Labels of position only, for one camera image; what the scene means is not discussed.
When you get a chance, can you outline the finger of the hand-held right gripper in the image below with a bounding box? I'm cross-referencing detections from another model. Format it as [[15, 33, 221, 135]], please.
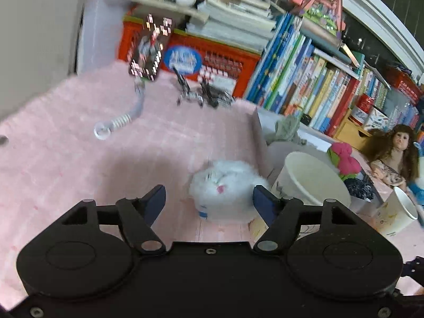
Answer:
[[400, 256, 424, 298]]

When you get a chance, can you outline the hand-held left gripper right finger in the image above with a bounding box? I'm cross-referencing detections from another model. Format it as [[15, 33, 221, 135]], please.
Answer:
[[252, 185, 361, 254]]

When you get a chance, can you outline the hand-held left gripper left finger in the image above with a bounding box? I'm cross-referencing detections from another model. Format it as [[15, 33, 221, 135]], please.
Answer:
[[61, 184, 167, 256]]

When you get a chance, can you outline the white fluffy plush toy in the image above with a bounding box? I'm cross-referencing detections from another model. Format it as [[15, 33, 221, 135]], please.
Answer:
[[188, 160, 271, 223]]

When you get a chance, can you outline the grey storage box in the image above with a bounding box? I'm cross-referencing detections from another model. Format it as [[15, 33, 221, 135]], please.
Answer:
[[251, 107, 336, 180]]

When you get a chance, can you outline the pink and green plush toy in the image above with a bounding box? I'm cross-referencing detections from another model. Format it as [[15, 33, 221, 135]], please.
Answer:
[[326, 142, 362, 182]]

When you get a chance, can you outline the large white paper cup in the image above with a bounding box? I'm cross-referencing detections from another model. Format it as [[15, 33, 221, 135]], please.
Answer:
[[248, 151, 352, 248]]

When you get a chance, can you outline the small patterned paper cup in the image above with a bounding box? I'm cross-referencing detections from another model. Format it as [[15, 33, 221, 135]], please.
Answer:
[[376, 186, 419, 237]]

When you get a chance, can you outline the grey cloth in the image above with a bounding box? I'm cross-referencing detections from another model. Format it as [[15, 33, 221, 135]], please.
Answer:
[[265, 116, 307, 147]]

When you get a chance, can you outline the blue plush toy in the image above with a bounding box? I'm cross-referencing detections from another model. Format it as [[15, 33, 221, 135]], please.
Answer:
[[408, 139, 424, 206]]

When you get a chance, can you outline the pink blanket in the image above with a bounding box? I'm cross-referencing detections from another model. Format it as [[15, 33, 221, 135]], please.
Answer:
[[0, 61, 424, 309]]

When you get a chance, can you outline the metal cup with dark knit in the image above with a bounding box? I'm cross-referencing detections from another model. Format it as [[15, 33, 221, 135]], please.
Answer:
[[344, 175, 385, 218]]

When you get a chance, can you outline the grey gooseneck phone holder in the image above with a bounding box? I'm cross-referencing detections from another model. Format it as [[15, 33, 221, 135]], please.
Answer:
[[93, 76, 148, 140]]

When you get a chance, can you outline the small wooden drawer box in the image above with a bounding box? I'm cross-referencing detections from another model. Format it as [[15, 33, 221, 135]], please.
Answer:
[[333, 107, 373, 152]]

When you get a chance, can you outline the black model bicycle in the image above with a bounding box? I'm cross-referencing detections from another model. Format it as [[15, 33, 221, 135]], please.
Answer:
[[171, 68, 238, 109]]

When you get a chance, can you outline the brown-haired doll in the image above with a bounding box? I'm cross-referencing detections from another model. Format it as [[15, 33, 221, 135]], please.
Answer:
[[364, 124, 422, 188]]

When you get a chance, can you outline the row of upright books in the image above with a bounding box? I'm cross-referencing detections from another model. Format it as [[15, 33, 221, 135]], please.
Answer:
[[244, 12, 424, 134]]

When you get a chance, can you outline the red can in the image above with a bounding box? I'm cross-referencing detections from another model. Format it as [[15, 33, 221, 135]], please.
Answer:
[[350, 93, 376, 126]]

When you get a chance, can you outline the white box with colourful print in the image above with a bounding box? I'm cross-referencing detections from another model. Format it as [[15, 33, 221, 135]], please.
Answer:
[[362, 106, 390, 132]]

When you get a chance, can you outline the smartphone in red case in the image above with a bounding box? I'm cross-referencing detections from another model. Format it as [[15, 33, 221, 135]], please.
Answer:
[[127, 15, 175, 83]]

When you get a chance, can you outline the red plastic basket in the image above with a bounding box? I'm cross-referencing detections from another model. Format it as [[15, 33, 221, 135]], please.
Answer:
[[118, 20, 263, 99]]

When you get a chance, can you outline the white plastic container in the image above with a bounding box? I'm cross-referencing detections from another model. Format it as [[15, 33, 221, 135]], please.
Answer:
[[76, 0, 134, 74]]

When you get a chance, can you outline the stack of flat books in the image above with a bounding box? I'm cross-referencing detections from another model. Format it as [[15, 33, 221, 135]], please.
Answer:
[[185, 0, 278, 54]]

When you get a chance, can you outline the small red basket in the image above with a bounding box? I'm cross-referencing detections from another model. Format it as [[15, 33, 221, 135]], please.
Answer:
[[384, 66, 424, 107]]

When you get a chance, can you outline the pink toy house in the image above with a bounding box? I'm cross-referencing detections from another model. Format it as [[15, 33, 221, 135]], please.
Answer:
[[288, 0, 347, 39]]

